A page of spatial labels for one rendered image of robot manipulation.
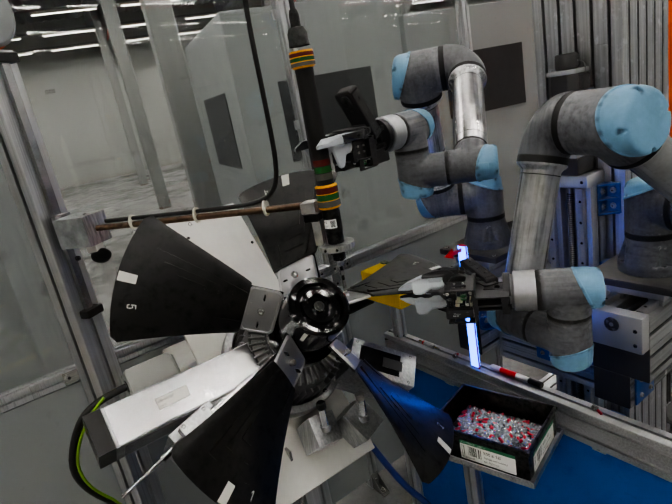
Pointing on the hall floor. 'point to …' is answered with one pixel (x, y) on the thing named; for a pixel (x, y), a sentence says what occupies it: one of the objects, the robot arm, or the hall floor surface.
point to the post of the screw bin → (474, 485)
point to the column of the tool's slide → (11, 145)
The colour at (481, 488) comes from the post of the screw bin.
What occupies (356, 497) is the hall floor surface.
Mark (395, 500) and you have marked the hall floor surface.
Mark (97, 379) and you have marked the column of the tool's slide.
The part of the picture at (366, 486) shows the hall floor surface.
